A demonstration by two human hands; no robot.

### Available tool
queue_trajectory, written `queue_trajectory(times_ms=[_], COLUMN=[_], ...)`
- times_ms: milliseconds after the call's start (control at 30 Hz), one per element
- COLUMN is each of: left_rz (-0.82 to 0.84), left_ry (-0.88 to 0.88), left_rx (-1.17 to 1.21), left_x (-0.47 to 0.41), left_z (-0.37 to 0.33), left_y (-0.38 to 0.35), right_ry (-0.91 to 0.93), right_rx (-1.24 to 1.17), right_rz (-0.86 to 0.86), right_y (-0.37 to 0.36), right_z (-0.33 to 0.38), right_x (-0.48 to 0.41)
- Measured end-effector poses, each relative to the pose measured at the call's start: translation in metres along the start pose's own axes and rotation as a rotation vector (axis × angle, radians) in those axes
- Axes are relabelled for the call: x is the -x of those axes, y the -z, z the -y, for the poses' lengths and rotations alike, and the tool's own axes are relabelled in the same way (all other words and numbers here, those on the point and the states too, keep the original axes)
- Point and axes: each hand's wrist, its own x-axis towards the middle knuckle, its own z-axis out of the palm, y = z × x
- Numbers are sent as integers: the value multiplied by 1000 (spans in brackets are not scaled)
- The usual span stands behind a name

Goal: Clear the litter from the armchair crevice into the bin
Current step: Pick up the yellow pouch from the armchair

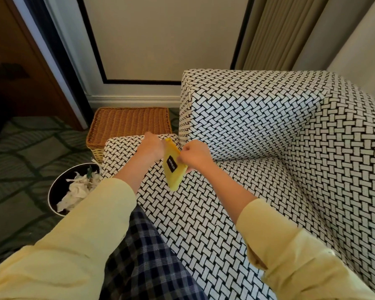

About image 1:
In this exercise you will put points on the black and white woven armchair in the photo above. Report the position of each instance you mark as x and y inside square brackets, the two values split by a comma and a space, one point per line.
[268, 171]

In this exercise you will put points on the yellow pouch with black label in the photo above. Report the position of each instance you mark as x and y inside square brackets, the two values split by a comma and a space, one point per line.
[172, 170]

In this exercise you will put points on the crumpled white paper waste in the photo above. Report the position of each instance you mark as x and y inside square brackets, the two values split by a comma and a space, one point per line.
[78, 192]

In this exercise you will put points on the brown wooden door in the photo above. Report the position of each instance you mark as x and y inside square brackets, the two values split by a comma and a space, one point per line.
[25, 59]

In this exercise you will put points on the beige curtain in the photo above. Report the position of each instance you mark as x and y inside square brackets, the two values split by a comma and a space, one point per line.
[312, 32]

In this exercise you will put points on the person's right forearm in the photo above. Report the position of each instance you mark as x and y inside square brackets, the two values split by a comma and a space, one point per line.
[268, 234]

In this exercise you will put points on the person's left fingers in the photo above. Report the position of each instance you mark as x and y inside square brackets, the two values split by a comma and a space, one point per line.
[160, 146]

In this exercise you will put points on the person's right hand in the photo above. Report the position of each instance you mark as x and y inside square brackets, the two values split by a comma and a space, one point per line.
[195, 156]

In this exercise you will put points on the person's left hand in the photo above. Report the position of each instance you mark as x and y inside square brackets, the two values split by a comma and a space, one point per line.
[151, 148]

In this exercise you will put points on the person's left forearm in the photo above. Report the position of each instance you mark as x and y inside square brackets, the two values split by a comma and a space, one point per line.
[112, 206]

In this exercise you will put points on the brown wicker basket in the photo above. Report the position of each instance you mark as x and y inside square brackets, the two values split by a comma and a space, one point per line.
[125, 128]

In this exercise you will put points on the person's plaid trouser leg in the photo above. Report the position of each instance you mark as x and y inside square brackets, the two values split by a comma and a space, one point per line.
[147, 262]

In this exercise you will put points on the person's right fingers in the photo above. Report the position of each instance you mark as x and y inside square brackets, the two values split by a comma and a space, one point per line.
[184, 156]

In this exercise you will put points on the black round waste bin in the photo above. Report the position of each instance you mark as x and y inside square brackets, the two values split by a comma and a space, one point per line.
[57, 190]

